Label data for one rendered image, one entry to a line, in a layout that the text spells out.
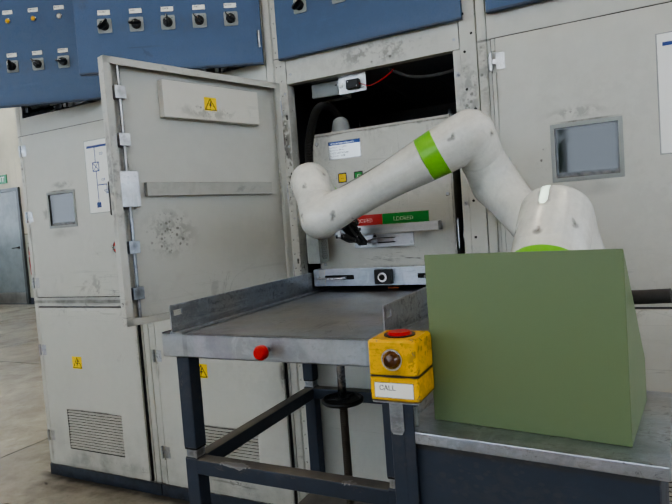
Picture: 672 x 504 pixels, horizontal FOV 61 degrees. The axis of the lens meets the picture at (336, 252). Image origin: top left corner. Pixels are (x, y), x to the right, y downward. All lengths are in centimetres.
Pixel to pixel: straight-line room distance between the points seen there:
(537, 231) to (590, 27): 85
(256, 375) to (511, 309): 140
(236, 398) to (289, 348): 101
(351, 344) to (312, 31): 116
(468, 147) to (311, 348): 59
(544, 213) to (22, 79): 219
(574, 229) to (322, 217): 65
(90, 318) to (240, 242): 100
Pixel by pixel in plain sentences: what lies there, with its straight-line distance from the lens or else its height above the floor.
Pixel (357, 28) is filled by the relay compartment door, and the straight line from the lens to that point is 193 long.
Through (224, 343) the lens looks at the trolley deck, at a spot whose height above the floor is 83.
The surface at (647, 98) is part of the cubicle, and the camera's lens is 171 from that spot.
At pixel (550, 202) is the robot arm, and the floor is 109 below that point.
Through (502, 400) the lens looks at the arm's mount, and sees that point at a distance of 93.
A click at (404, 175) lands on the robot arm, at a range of 139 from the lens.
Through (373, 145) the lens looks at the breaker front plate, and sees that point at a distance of 190.
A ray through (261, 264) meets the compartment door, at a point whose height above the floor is 96.
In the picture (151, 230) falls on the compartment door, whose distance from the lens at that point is 173.
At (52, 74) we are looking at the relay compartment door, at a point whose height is 176.
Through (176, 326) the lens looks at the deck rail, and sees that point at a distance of 144.
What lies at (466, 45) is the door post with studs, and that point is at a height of 158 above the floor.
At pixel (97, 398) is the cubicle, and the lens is 275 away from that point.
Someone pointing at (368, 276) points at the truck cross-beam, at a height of 90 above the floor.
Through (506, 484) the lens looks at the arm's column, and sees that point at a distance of 93.
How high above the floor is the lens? 109
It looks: 3 degrees down
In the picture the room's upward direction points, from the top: 4 degrees counter-clockwise
